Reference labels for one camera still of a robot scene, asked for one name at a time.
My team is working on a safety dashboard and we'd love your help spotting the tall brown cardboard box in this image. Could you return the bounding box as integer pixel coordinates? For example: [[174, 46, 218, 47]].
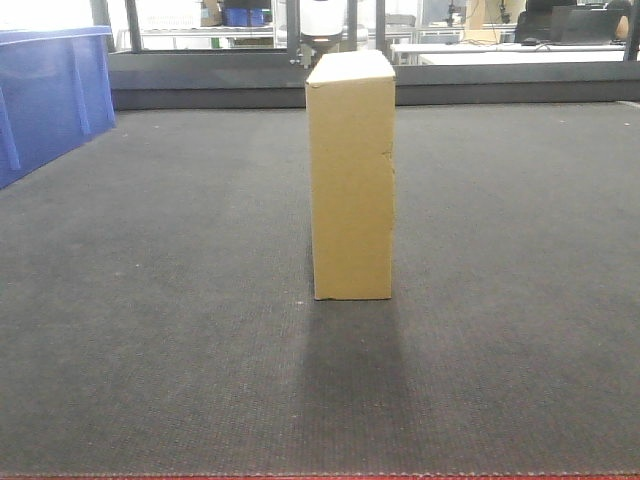
[[306, 50, 396, 300]]

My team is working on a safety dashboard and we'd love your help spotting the white robot base unit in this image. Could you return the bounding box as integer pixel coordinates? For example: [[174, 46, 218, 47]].
[[299, 0, 347, 69]]

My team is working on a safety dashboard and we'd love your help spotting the blue plastic crate on conveyor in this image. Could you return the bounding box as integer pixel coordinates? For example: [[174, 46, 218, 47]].
[[1, 25, 116, 188]]

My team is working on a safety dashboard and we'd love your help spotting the white lab desk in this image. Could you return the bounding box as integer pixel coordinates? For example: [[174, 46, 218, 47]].
[[391, 43, 625, 66]]

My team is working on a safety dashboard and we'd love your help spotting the black conveyor end frame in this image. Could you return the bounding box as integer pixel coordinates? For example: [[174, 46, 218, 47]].
[[108, 51, 639, 110]]

